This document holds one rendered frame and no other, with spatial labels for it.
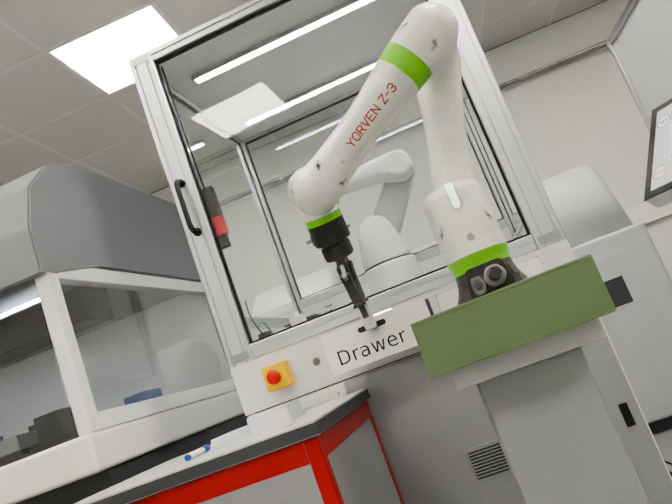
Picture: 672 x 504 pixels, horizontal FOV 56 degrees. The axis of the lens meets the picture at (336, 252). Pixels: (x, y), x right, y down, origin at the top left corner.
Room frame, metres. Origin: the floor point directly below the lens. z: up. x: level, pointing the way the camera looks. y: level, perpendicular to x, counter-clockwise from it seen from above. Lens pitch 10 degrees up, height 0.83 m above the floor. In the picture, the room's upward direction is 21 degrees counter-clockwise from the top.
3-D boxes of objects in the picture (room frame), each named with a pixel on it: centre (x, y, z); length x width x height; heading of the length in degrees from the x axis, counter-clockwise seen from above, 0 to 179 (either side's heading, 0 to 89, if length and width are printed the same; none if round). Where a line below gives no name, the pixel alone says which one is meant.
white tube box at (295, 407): (1.56, 0.27, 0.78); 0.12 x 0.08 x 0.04; 159
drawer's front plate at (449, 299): (1.74, -0.36, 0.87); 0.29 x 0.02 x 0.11; 80
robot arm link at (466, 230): (1.32, -0.27, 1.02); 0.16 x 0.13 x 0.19; 171
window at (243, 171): (1.81, -0.09, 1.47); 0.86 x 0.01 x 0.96; 80
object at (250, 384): (2.26, -0.17, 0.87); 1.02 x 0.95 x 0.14; 80
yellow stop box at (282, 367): (1.83, 0.28, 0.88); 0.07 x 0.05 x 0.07; 80
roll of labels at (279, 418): (1.35, 0.24, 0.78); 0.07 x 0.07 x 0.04
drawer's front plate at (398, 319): (1.66, -0.03, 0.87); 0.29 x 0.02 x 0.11; 80
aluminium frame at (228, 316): (2.26, -0.17, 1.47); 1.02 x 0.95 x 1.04; 80
